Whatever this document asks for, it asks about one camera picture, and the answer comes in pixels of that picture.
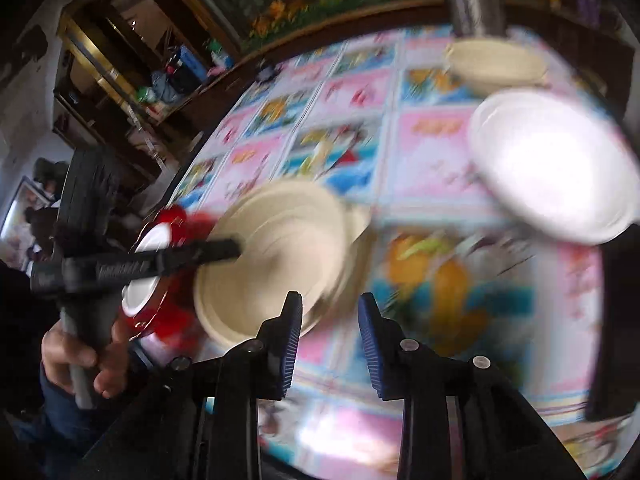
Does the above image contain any person's left hand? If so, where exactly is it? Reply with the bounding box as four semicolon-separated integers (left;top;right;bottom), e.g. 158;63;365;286
41;315;133;398

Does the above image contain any framed wall picture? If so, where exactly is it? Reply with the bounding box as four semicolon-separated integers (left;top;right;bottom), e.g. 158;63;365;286
0;175;51;261

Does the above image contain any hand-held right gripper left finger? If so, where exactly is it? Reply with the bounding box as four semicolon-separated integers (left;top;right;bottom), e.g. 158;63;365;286
85;290;305;480

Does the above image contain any large red glass plate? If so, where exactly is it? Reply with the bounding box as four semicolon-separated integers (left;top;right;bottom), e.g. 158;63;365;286
122;205;216;343

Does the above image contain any fruit print tablecloth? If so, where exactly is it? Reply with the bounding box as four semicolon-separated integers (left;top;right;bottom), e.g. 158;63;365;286
170;27;631;476

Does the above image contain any person's left forearm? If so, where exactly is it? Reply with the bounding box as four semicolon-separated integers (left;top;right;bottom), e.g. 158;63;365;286
10;367;108;466

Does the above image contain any cream disposable bowl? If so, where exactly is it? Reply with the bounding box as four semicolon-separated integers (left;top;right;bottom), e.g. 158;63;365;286
300;202;373;338
192;180;351;351
444;37;550;97

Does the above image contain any white disposable bowl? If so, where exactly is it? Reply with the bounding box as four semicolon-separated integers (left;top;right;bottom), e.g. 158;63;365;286
467;87;640;247

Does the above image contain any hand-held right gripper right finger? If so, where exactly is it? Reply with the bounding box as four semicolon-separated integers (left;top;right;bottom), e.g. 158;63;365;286
357;291;588;480

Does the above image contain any blue container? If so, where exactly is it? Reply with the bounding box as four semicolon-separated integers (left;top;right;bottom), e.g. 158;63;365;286
177;45;208;81

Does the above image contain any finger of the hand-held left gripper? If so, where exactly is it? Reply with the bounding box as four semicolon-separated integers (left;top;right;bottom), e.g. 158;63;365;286
95;239;242;281

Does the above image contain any dark wooden cabinet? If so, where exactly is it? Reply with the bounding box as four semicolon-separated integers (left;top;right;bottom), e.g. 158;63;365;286
52;0;241;191

